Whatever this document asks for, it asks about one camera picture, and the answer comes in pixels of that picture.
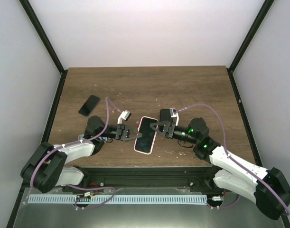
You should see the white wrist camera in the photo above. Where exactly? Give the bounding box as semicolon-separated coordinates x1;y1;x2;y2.
117;110;131;124
169;108;179;126

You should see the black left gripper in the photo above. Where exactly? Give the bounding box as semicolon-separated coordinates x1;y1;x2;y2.
98;124;142;142

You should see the metal front plate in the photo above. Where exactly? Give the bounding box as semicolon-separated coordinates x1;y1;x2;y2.
13;189;284;228

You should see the pink phone case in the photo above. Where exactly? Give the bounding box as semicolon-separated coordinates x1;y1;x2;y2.
133;116;159;155

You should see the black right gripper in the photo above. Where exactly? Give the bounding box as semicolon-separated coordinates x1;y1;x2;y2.
150;121;198;144

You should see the black frame post right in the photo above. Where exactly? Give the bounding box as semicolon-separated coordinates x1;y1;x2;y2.
227;0;274;74

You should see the black frame post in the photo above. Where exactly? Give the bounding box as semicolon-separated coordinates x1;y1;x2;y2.
19;0;65;75
227;0;274;74

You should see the black frame post left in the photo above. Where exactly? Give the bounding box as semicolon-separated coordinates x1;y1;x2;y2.
19;0;65;75

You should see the dark blue phone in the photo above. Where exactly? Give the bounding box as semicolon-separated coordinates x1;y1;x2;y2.
78;95;101;117

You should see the light blue phone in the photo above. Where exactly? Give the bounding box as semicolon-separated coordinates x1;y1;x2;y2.
78;134;85;141

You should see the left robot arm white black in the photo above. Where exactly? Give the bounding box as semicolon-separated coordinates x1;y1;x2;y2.
20;116;142;193

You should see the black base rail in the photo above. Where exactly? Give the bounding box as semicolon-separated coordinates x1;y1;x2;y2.
61;166;228;193

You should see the black phone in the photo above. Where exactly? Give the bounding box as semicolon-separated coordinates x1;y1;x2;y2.
159;109;172;122

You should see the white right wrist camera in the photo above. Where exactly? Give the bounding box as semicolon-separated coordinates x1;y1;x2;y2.
169;108;179;126

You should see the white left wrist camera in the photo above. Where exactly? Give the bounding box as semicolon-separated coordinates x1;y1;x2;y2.
117;110;131;124

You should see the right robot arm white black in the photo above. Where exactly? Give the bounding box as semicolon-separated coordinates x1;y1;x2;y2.
150;118;290;220

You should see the light blue slotted strip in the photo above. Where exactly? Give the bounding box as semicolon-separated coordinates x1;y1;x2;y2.
27;194;207;205

